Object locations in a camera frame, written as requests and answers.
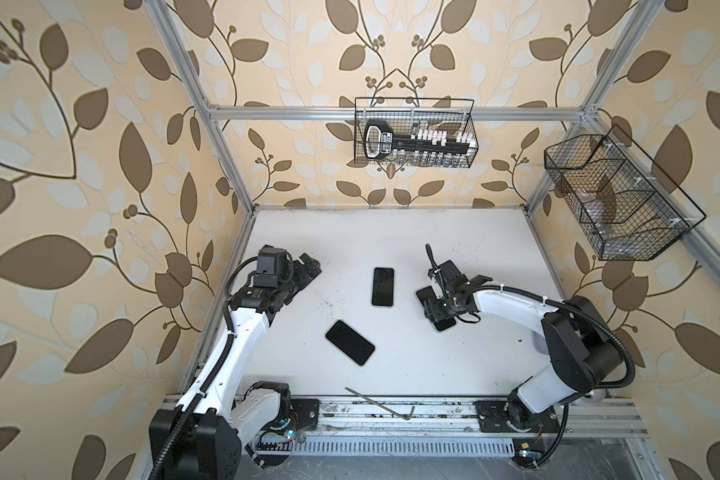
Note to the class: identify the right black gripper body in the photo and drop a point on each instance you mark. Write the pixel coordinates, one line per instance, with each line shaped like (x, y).
(441, 307)

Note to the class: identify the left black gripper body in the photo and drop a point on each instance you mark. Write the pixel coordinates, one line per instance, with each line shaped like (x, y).
(299, 279)

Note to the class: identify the black phone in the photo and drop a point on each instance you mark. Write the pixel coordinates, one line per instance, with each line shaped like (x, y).
(383, 287)
(352, 344)
(435, 310)

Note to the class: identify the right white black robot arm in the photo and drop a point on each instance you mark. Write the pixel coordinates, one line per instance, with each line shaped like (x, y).
(584, 353)

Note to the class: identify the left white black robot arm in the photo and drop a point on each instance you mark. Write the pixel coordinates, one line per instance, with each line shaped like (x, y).
(208, 430)

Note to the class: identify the black phone tilted front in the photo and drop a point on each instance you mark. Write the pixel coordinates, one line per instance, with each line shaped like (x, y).
(352, 344)

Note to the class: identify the metal hex key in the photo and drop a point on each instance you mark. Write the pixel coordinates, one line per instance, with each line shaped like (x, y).
(395, 414)

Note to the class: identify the black socket holder tool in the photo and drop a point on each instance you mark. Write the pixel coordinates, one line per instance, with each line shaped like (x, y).
(379, 141)

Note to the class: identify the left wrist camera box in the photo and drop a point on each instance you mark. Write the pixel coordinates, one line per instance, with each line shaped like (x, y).
(274, 267)

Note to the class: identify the black wire basket back wall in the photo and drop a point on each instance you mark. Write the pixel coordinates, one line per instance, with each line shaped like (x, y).
(450, 114)

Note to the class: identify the black wire basket wall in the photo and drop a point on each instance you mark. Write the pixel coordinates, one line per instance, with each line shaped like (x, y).
(628, 206)
(450, 114)

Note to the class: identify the black wire basket right wall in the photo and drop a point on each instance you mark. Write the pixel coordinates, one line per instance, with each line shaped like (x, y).
(628, 206)

